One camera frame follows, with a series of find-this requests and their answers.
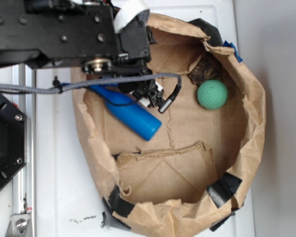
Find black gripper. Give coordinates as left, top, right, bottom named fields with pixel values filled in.
left=83, top=4, right=165, bottom=108

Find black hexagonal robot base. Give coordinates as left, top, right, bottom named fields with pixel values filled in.
left=0, top=94, right=24, bottom=191

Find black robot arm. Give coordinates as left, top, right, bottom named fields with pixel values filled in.
left=0, top=0, right=165, bottom=107

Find blue plastic bottle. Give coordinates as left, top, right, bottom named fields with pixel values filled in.
left=89, top=85, right=162, bottom=141

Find brown rough rock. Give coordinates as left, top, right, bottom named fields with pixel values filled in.
left=188, top=59, right=220, bottom=86

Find green dimpled ball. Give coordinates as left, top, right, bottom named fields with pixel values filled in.
left=197, top=79, right=228, bottom=110

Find brown paper bag bin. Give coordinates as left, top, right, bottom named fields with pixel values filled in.
left=73, top=13, right=266, bottom=237

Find white plastic tray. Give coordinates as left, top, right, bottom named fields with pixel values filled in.
left=33, top=0, right=255, bottom=237

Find grey braided cable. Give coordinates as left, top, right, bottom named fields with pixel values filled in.
left=0, top=73, right=183, bottom=114

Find aluminium extrusion rail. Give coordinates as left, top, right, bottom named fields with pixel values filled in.
left=12, top=64, right=37, bottom=237

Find metal corner bracket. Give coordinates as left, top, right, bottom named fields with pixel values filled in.
left=5, top=213, right=33, bottom=237

